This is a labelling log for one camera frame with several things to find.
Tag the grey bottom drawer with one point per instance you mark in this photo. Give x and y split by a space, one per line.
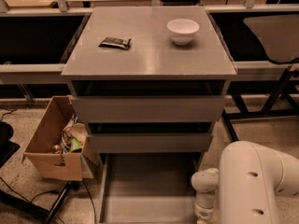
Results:
153 188

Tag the grey drawer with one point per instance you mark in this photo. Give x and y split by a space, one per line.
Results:
153 188
148 109
150 143

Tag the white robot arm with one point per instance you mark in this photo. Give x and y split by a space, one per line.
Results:
246 184

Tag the grey middle drawer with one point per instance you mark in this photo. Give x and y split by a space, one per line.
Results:
150 143

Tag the grey drawer cabinet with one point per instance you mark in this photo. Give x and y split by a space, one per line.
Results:
153 66

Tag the grey top drawer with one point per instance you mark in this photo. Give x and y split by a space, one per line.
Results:
148 109

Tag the open cardboard box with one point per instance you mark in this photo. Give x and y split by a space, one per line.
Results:
50 147

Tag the green packet in box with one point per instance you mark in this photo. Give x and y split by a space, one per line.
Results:
76 146

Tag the black stand leg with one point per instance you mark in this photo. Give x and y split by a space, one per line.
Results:
60 200

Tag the white ceramic bowl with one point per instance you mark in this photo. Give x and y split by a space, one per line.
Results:
182 31

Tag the dark snack packet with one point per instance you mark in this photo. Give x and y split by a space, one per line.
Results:
116 43

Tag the black object at left edge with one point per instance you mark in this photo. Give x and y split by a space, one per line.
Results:
7 147

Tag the black table frame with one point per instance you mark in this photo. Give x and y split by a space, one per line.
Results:
282 90

